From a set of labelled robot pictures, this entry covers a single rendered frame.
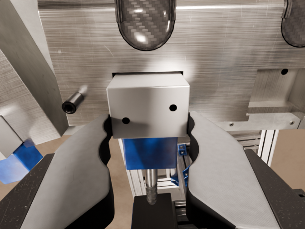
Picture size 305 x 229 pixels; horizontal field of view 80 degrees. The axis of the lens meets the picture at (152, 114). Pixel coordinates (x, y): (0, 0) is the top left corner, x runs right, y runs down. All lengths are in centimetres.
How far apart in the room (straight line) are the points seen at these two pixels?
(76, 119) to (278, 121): 27
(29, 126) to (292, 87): 27
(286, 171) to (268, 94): 162
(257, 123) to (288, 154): 139
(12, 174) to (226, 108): 24
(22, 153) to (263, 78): 26
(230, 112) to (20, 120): 21
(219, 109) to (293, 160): 160
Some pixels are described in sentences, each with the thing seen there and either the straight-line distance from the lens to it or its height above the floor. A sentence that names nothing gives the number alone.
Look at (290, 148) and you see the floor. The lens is 166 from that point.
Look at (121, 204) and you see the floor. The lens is 177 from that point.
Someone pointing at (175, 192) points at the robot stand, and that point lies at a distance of 132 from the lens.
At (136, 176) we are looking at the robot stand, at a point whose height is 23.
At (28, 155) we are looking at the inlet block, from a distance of 26.
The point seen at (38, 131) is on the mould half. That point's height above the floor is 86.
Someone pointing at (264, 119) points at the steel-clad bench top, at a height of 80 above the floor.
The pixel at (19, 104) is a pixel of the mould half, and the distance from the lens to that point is 23.
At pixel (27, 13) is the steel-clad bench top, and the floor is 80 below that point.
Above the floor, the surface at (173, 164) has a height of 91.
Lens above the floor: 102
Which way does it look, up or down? 62 degrees down
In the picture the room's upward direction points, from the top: 178 degrees clockwise
